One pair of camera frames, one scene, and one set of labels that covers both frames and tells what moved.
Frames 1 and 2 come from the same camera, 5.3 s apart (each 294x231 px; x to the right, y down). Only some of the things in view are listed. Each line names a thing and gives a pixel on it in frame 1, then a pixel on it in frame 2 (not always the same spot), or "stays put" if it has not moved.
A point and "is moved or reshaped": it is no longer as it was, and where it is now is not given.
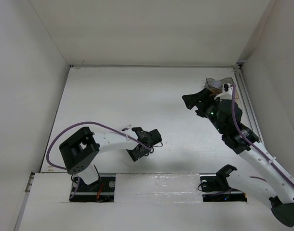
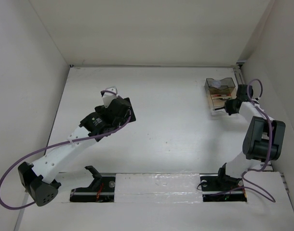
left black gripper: x=136 y=156 -> x=100 y=109
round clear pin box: x=217 y=83 stays put
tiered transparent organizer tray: x=215 y=87 stays put
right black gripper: x=205 y=96 -> x=228 y=109
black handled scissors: x=155 y=146 is moved or reshaped
